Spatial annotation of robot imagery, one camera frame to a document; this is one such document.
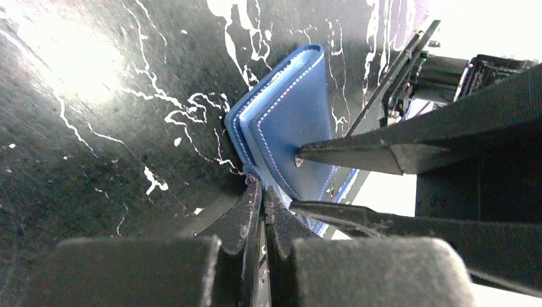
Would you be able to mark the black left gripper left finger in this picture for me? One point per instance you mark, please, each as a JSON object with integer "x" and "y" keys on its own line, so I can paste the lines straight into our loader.
{"x": 218, "y": 267}

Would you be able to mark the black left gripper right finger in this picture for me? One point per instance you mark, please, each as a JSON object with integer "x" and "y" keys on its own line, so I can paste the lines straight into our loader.
{"x": 306, "y": 270}

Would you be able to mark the blue leather card holder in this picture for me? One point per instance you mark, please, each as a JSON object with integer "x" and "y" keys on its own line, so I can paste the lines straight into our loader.
{"x": 287, "y": 109}

